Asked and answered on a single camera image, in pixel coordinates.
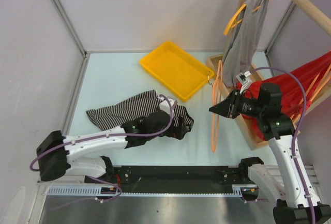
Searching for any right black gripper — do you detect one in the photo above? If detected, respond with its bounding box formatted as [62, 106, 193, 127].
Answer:
[209, 89, 265, 119]

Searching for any striped tank top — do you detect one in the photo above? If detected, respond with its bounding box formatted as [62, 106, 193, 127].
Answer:
[86, 89, 195, 133]

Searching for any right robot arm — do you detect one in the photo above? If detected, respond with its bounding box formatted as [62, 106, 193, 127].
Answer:
[209, 83, 330, 223]

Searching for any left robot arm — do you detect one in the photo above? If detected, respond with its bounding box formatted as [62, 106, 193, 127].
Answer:
[36, 109, 194, 183]

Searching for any red tank top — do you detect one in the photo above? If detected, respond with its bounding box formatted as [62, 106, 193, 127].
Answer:
[236, 50, 331, 142]

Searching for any grey tank top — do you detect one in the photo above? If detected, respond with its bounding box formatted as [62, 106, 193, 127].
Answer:
[222, 0, 269, 87]

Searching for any orange hanger with red top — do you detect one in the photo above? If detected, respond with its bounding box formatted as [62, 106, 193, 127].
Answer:
[289, 63, 331, 129]

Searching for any orange hanger with grey top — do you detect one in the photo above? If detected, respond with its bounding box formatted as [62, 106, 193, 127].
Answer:
[222, 0, 282, 35]

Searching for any yellow plastic tray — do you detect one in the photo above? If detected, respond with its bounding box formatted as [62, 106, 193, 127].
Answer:
[139, 41, 215, 102]

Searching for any wooden clothes rack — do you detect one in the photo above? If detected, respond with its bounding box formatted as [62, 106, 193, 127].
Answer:
[206, 0, 330, 151]

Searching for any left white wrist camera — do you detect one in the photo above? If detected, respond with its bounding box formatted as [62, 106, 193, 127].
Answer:
[158, 96, 177, 112]

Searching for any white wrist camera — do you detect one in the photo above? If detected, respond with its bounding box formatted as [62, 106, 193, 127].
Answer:
[236, 71, 252, 93]
[158, 96, 177, 112]

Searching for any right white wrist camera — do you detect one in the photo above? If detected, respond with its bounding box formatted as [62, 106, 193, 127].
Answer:
[236, 71, 252, 93]

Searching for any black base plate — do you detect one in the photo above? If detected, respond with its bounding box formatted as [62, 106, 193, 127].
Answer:
[98, 166, 254, 192]

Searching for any white cable duct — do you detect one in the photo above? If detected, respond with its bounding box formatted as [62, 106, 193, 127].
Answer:
[47, 185, 259, 199]

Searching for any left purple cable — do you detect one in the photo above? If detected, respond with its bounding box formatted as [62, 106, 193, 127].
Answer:
[29, 94, 175, 204]

